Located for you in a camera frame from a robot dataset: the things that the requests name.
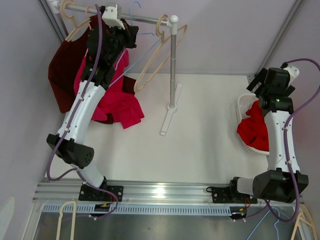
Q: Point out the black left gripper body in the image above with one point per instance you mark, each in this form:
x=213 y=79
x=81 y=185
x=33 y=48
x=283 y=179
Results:
x=126 y=40

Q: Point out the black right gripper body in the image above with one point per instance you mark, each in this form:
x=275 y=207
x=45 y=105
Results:
x=261 y=90

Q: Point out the light blue thin hanger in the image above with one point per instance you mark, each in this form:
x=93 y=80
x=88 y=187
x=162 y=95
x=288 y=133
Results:
x=130 y=59

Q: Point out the red t shirt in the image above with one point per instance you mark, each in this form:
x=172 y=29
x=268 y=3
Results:
x=253 y=130

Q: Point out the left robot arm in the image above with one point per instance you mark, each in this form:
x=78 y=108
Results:
x=105 y=45

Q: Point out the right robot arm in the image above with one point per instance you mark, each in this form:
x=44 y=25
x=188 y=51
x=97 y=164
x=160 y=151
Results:
x=283 y=180

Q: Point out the pink thin hanger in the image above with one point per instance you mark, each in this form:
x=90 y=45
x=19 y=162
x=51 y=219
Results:
x=89 y=18

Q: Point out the dark maroon t shirt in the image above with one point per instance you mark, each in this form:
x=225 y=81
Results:
x=66 y=67

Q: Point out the magenta pink t shirt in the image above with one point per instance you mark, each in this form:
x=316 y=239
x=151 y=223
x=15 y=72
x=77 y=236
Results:
x=119 y=104

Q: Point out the beige hanger bottom right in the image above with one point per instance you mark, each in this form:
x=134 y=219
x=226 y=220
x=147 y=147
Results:
x=304 y=227

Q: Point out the white perforated plastic basket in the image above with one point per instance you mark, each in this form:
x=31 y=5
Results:
x=243 y=104

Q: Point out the silver clothes rack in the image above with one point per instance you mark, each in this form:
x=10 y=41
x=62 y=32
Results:
x=172 y=75

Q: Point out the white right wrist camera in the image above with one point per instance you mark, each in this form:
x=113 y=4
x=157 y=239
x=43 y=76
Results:
x=292 y=70

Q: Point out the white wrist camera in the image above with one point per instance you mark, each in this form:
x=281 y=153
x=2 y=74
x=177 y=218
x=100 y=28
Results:
x=112 y=16
x=292 y=70

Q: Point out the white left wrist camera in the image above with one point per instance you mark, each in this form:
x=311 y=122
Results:
x=112 y=16

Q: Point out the aluminium corner frame post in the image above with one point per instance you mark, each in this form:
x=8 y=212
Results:
x=281 y=33

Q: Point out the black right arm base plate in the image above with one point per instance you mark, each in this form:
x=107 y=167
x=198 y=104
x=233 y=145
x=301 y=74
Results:
x=227 y=195

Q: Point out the aluminium frame rail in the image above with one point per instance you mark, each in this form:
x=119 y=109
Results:
x=135 y=192

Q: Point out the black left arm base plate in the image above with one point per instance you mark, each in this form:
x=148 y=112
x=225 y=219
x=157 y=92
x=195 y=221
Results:
x=88 y=194

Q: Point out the white slotted cable duct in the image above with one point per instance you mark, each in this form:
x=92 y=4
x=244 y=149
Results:
x=140 y=209

